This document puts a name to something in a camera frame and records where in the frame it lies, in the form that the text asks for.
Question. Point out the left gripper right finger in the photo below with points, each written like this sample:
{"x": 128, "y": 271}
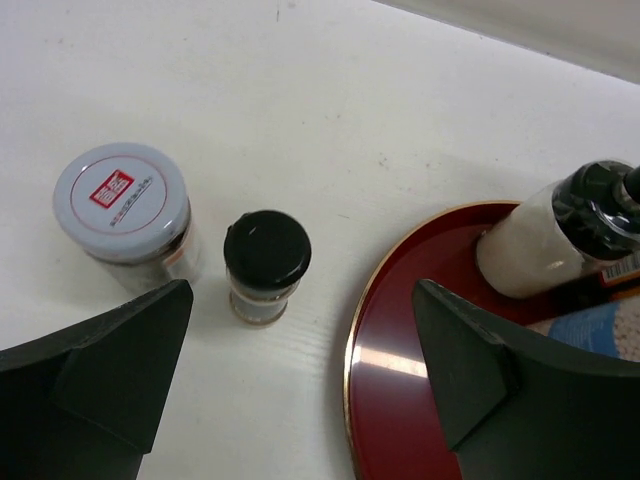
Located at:
{"x": 514, "y": 404}

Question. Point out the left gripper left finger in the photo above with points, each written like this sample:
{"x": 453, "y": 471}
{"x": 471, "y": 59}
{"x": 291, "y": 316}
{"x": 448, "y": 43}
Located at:
{"x": 86, "y": 402}

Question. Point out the silver-lid blue-label jar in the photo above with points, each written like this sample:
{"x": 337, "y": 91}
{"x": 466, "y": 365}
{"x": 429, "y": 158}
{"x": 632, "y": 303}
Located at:
{"x": 610, "y": 329}

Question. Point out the red-lid chili sauce jar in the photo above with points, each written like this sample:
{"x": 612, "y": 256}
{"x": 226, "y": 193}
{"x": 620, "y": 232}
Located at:
{"x": 616, "y": 282}

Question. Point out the black-top white salt grinder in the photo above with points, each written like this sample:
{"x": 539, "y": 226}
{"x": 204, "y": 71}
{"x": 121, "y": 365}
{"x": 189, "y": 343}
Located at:
{"x": 573, "y": 228}

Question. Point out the red round lacquer tray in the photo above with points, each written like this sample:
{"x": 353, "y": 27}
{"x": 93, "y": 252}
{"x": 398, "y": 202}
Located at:
{"x": 390, "y": 413}

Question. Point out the white-lid dark spice jar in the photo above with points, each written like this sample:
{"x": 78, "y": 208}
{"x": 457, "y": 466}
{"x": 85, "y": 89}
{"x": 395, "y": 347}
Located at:
{"x": 127, "y": 207}

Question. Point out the black-cap pepper shaker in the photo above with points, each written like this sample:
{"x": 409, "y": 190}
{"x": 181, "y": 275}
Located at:
{"x": 266, "y": 253}

